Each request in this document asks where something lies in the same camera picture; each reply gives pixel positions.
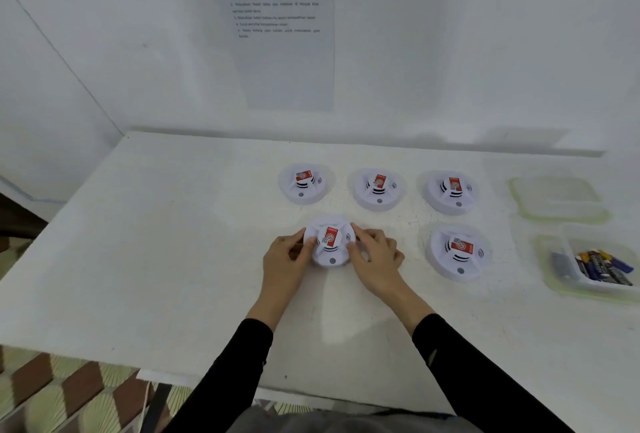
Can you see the patterned mat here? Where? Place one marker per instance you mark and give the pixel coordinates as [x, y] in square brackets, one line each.
[50, 392]

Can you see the black table leg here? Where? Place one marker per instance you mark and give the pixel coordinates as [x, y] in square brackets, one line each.
[160, 407]

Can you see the person's right hand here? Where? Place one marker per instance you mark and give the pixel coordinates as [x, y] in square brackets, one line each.
[382, 272]

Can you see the white paper with text lines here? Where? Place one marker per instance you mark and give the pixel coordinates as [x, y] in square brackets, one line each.
[285, 82]

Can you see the white round smoke detector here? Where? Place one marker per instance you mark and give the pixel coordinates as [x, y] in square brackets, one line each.
[330, 262]
[435, 202]
[440, 267]
[290, 195]
[362, 200]

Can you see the clear plastic container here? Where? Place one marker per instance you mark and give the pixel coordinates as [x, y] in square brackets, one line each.
[550, 282]
[555, 197]

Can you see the person's grey shirt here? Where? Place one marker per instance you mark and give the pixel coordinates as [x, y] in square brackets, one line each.
[350, 422]

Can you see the heap of dark batteries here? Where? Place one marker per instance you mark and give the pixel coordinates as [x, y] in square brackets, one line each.
[602, 267]

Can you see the person's left forearm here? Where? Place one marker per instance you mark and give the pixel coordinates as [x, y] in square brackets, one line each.
[225, 382]

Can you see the person's left hand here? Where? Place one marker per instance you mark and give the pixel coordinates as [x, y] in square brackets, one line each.
[282, 277]

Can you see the person's right forearm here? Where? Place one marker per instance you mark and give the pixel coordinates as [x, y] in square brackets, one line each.
[480, 382]

